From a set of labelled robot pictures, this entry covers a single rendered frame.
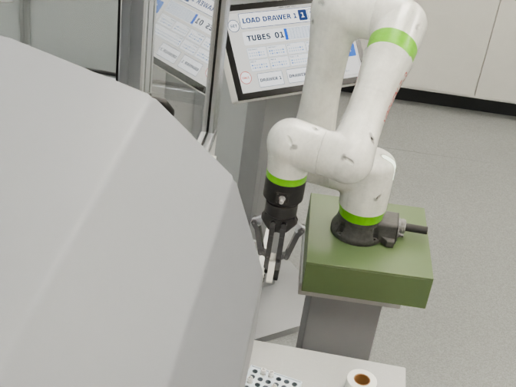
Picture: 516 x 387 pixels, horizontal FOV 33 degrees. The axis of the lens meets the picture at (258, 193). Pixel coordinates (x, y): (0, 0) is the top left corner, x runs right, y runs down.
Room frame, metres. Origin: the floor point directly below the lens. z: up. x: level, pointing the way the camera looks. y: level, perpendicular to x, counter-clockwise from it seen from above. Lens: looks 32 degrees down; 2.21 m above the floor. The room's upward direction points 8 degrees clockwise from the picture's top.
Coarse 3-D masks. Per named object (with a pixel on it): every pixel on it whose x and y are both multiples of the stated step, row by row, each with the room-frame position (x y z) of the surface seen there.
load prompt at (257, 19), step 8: (288, 8) 2.79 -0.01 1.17; (296, 8) 2.81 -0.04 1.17; (304, 8) 2.83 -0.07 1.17; (240, 16) 2.69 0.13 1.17; (248, 16) 2.70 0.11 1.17; (256, 16) 2.72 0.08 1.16; (264, 16) 2.73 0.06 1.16; (272, 16) 2.75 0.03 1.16; (280, 16) 2.76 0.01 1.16; (288, 16) 2.78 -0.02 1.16; (296, 16) 2.79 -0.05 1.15; (304, 16) 2.81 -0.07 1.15; (240, 24) 2.67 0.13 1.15; (248, 24) 2.68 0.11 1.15; (256, 24) 2.70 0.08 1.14; (264, 24) 2.71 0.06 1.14; (272, 24) 2.73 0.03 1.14; (280, 24) 2.74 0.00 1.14
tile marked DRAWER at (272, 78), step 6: (264, 72) 2.61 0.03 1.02; (270, 72) 2.62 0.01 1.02; (276, 72) 2.63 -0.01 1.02; (282, 72) 2.64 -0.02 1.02; (258, 78) 2.58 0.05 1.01; (264, 78) 2.59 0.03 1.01; (270, 78) 2.60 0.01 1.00; (276, 78) 2.61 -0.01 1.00; (282, 78) 2.62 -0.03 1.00; (264, 84) 2.58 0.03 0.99; (270, 84) 2.59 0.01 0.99; (276, 84) 2.60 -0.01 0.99
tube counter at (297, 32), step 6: (276, 30) 2.72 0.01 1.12; (282, 30) 2.73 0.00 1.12; (288, 30) 2.74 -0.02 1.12; (294, 30) 2.76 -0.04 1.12; (300, 30) 2.77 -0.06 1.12; (306, 30) 2.78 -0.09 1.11; (276, 36) 2.71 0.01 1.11; (282, 36) 2.72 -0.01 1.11; (288, 36) 2.73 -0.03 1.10; (294, 36) 2.74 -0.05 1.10; (300, 36) 2.75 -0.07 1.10; (306, 36) 2.77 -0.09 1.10
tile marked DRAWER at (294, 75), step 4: (292, 68) 2.67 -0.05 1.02; (296, 68) 2.67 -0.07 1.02; (300, 68) 2.68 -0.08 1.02; (304, 68) 2.69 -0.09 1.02; (288, 72) 2.65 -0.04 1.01; (292, 72) 2.66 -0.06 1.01; (296, 72) 2.67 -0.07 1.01; (300, 72) 2.67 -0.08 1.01; (304, 72) 2.68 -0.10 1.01; (288, 76) 2.64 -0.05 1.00; (292, 76) 2.65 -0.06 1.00; (296, 76) 2.66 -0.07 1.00; (300, 76) 2.66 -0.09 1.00; (304, 76) 2.67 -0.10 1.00; (288, 80) 2.63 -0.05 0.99; (292, 80) 2.64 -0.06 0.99; (296, 80) 2.65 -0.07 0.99; (300, 80) 2.66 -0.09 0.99
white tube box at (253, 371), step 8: (256, 368) 1.50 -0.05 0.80; (256, 376) 1.47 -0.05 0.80; (264, 376) 1.47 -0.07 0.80; (280, 376) 1.48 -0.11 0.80; (248, 384) 1.44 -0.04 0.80; (256, 384) 1.45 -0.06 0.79; (264, 384) 1.45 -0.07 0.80; (280, 384) 1.46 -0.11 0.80; (288, 384) 1.46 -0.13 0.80; (296, 384) 1.47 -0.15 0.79
